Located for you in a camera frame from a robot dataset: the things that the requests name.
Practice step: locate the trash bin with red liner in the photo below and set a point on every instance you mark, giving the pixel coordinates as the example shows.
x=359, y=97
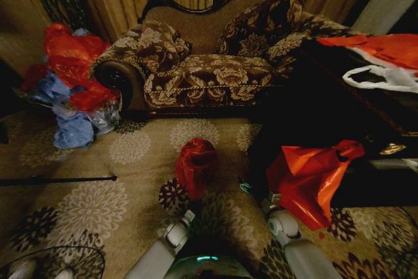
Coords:
x=196, y=164

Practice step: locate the red plastic garbage bag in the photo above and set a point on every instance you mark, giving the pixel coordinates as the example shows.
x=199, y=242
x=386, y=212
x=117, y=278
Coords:
x=307, y=181

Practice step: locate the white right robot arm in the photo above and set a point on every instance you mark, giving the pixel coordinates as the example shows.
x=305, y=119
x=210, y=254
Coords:
x=302, y=254

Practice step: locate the pale rounded robot base part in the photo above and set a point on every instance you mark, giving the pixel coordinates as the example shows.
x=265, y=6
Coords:
x=21, y=270

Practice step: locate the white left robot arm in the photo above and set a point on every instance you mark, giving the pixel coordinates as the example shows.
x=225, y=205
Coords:
x=156, y=256

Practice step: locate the white plastic bag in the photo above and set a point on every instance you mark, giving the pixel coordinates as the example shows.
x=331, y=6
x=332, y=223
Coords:
x=392, y=78

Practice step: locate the flat red plastic bag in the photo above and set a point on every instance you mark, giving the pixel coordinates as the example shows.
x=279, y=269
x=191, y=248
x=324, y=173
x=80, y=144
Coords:
x=385, y=48

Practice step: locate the crumpled red plastic bag pile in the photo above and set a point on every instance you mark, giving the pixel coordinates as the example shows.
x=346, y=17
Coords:
x=73, y=60

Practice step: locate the beige floral pattern rug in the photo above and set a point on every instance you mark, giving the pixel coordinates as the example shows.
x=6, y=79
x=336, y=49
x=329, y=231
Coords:
x=107, y=194

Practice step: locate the dark wooden table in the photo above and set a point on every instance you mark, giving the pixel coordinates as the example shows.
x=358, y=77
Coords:
x=326, y=112

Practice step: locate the floral upholstered sofa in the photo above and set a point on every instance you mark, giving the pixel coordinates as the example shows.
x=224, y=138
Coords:
x=209, y=73

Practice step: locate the brass table fitting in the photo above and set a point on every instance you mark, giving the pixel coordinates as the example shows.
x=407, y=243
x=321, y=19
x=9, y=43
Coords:
x=392, y=149

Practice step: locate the thin black rod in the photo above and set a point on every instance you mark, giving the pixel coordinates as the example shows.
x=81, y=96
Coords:
x=58, y=180

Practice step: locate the crumpled blue plastic bags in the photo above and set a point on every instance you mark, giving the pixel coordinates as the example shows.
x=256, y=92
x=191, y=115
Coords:
x=73, y=128

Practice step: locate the small floral cushion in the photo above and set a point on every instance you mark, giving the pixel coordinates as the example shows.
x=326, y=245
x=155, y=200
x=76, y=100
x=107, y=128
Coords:
x=161, y=47

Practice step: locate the large floral cushion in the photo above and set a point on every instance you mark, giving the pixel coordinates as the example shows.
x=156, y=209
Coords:
x=261, y=27

